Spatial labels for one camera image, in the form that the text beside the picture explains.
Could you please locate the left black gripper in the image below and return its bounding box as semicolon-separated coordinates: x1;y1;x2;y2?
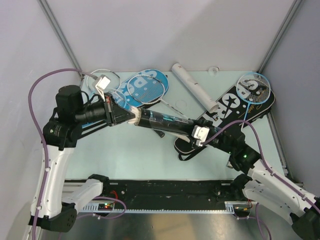
75;92;136;127

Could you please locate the black shuttlecock tube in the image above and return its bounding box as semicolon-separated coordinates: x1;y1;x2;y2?
134;107;211;138

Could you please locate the shuttlecock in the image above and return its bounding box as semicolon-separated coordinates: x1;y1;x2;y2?
127;106;142;126

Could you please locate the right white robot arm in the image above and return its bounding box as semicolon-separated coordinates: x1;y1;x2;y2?
191;120;320;240

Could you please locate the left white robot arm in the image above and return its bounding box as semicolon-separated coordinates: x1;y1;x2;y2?
29;85;133;233

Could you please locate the light blue racket left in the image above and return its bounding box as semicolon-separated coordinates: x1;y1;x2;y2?
109;87;166;138

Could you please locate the light blue racket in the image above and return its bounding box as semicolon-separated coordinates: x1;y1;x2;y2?
235;72;271;121
109;87;166;138

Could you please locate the white shuttlecock tube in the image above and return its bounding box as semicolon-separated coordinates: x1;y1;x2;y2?
171;63;219;114

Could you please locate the white racket white grip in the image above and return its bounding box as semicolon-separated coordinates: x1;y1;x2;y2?
126;74;193;143

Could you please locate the black racket cover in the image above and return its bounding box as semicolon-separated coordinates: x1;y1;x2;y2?
174;86;275;161

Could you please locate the clear tube cap centre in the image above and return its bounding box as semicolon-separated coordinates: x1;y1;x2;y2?
175;99;188;109

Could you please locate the clear tube cap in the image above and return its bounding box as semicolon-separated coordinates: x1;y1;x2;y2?
207;66;220;76
175;99;188;109

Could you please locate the blue racket cover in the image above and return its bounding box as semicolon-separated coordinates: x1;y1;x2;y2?
118;68;169;108

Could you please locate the clear tube cap far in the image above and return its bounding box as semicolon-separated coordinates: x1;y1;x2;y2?
207;66;220;76

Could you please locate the light blue racket right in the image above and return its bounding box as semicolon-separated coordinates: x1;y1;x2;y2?
235;72;271;121

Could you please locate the white frame racket far left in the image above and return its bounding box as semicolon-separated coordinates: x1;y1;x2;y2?
85;68;122;94

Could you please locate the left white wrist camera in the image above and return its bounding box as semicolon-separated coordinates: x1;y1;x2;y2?
94;74;111;101

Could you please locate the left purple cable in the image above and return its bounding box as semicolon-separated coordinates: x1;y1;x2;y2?
27;68;101;240

